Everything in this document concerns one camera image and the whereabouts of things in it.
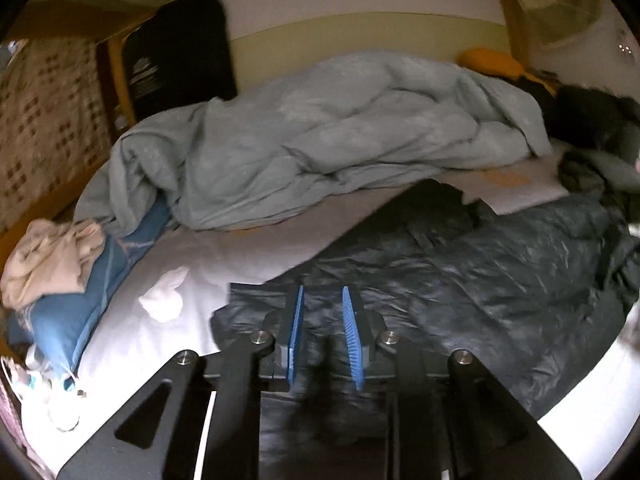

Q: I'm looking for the black cloth pile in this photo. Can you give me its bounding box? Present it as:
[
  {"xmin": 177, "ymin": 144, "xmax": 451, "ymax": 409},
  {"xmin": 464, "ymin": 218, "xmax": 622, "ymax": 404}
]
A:
[{"xmin": 520, "ymin": 77, "xmax": 640, "ymax": 153}]

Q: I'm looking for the beige cloth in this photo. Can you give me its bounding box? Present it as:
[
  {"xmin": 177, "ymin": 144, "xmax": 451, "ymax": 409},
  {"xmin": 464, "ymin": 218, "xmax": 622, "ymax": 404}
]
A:
[{"xmin": 0, "ymin": 217, "xmax": 106, "ymax": 311}]

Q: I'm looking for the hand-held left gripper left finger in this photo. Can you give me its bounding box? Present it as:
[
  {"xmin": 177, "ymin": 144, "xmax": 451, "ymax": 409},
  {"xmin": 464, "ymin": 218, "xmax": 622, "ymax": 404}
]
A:
[{"xmin": 55, "ymin": 285, "xmax": 306, "ymax": 480}]

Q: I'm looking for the yellow pillow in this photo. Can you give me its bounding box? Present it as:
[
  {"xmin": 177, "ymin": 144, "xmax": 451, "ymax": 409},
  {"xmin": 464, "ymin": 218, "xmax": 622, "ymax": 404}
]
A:
[{"xmin": 457, "ymin": 47, "xmax": 558, "ymax": 96}]

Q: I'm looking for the black puffer jacket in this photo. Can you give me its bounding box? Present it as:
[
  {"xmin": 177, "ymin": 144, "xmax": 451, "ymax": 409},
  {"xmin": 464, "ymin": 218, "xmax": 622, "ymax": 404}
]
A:
[{"xmin": 210, "ymin": 177, "xmax": 640, "ymax": 446}]

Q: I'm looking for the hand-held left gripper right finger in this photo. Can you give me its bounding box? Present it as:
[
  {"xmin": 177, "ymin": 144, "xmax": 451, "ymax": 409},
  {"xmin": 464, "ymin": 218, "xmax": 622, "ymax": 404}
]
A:
[{"xmin": 341, "ymin": 285, "xmax": 583, "ymax": 480}]

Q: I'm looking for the white cable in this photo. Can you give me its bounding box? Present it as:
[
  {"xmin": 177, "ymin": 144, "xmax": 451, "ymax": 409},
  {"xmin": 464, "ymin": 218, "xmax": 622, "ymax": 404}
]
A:
[{"xmin": 0, "ymin": 355, "xmax": 88, "ymax": 433}]

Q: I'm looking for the white bed sheet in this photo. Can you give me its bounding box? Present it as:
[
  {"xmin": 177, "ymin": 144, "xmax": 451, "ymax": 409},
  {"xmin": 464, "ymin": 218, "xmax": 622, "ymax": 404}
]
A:
[{"xmin": 20, "ymin": 160, "xmax": 640, "ymax": 480}]

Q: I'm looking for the blue pillow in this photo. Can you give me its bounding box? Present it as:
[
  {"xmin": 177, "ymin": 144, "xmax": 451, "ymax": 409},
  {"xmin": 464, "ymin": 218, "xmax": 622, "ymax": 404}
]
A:
[{"xmin": 7, "ymin": 200, "xmax": 173, "ymax": 391}]

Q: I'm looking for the light blue duvet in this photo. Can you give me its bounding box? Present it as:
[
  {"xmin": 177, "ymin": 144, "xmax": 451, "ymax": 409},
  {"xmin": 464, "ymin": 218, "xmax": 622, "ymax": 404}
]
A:
[{"xmin": 72, "ymin": 50, "xmax": 553, "ymax": 233}]

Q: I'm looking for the grey green garment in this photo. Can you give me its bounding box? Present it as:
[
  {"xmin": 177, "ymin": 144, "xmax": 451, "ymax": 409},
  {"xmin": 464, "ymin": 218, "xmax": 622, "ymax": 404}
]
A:
[{"xmin": 557, "ymin": 150, "xmax": 640, "ymax": 311}]

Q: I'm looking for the black bag by headboard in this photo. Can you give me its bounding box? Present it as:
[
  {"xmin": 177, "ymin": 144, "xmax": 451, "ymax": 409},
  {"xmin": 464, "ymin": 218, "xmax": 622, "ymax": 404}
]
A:
[{"xmin": 120, "ymin": 0, "xmax": 238, "ymax": 123}]

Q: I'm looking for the patterned quilt curtain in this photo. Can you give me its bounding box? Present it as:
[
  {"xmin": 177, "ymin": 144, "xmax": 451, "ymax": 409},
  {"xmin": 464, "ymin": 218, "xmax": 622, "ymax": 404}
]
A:
[{"xmin": 0, "ymin": 37, "xmax": 113, "ymax": 233}]

